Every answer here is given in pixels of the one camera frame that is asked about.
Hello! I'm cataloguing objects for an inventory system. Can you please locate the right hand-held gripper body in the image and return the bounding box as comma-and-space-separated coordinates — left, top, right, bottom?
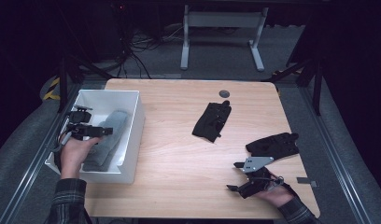
243, 156, 286, 194

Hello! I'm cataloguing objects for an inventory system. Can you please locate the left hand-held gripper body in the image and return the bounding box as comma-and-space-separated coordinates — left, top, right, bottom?
66, 105, 98, 142

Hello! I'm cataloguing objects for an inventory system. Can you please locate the white box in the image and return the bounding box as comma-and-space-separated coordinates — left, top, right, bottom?
44, 89, 146, 185

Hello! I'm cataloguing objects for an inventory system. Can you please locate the black glove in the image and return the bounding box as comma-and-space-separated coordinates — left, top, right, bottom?
245, 132, 300, 161
191, 100, 233, 144

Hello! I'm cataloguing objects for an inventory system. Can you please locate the person's right hand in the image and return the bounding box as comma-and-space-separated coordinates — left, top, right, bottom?
255, 167, 296, 209

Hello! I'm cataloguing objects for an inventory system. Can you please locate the person's left hand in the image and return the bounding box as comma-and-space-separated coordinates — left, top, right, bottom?
59, 134, 103, 180

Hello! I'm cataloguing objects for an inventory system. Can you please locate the yellow and black striped tape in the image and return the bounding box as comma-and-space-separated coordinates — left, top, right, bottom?
43, 77, 62, 101

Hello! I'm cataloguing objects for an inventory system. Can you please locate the black metal stand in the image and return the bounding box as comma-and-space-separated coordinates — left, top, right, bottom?
261, 57, 324, 117
56, 54, 115, 114

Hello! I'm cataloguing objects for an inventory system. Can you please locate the left hand-held gripper cable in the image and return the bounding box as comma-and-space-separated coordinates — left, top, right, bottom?
52, 112, 75, 171

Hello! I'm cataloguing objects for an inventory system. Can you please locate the hand-held gripper cable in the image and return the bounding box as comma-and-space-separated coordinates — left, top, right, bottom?
52, 112, 75, 171
272, 175, 301, 200

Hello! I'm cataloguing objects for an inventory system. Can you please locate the right hand-held gripper cable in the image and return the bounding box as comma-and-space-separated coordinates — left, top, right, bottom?
272, 175, 301, 200

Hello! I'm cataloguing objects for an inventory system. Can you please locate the grey metal table bracket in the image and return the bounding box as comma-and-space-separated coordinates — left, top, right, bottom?
296, 176, 319, 189

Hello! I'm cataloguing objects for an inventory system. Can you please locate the aluminium floor rail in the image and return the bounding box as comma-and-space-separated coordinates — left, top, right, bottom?
299, 87, 374, 224
0, 82, 84, 224

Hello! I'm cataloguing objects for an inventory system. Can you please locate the tangle of black floor cables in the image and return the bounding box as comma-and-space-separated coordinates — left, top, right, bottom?
116, 18, 187, 79

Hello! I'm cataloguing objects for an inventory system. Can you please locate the white metal desk frame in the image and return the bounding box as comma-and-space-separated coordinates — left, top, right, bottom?
179, 4, 270, 73

